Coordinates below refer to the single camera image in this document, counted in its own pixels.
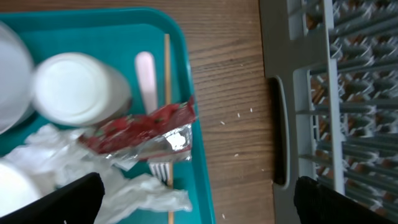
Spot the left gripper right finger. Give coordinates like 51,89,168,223
294,176,394,224

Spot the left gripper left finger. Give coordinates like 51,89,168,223
1,172,105,224

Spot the white napkin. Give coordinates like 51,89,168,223
95,167,193,224
5,124,126,188

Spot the red sauce packet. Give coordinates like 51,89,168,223
78,97,196,154

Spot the aluminium foil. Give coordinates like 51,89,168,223
104,124,193,171

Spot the grey bowl with rice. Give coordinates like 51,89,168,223
1,22,34,133

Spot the white bowl with peanuts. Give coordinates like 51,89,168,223
1,159,42,217

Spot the grey dishwasher rack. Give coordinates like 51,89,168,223
259,0,397,223

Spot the white paper cup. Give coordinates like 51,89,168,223
32,52,132,126

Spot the teal plastic tray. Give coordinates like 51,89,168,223
1,7,216,224

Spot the white plastic fork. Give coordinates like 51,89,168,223
135,52,173,187

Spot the wooden chopstick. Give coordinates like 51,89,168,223
164,33,175,224

